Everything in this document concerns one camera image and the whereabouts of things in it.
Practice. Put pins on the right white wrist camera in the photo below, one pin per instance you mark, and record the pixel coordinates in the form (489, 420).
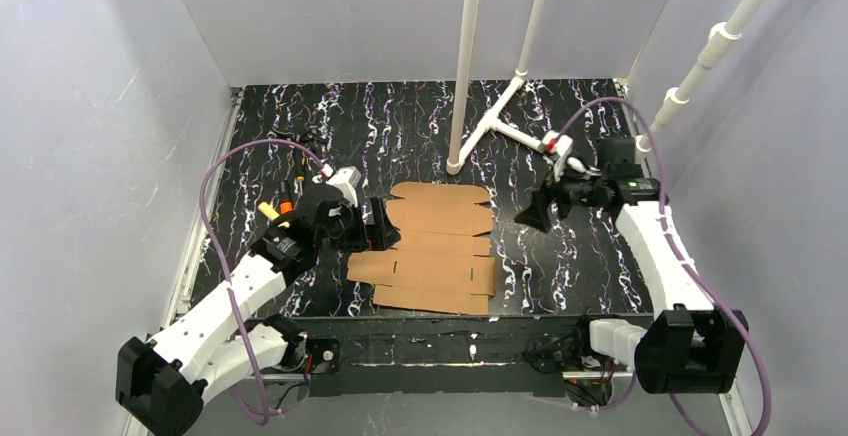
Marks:
(559, 150)

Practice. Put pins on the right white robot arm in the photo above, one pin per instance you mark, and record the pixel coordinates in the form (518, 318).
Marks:
(691, 347)

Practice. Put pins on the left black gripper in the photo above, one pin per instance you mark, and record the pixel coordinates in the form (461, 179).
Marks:
(370, 229)

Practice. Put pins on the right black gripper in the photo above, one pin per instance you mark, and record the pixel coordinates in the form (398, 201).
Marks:
(553, 198)

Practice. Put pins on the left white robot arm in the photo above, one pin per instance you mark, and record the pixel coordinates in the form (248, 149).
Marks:
(165, 381)

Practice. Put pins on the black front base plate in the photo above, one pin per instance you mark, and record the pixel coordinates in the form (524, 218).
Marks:
(437, 353)

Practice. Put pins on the yellow black screwdriver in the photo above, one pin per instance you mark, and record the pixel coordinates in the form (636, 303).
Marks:
(298, 173)

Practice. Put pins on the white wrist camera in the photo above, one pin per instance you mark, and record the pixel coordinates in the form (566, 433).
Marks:
(347, 181)
(559, 150)

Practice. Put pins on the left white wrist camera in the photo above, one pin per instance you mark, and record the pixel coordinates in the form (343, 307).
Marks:
(347, 181)

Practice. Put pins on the brown cardboard box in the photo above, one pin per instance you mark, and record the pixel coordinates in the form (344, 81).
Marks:
(443, 262)

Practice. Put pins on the black pliers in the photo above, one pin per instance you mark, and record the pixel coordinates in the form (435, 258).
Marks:
(310, 136)

